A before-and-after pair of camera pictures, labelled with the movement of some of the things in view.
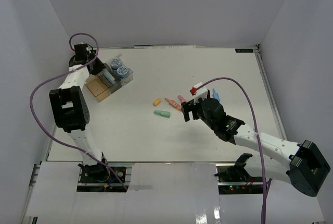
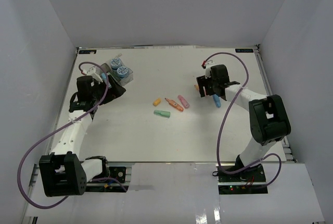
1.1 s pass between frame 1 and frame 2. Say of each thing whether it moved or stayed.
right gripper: moved
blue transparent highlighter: stayed
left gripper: moved
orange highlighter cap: stayed
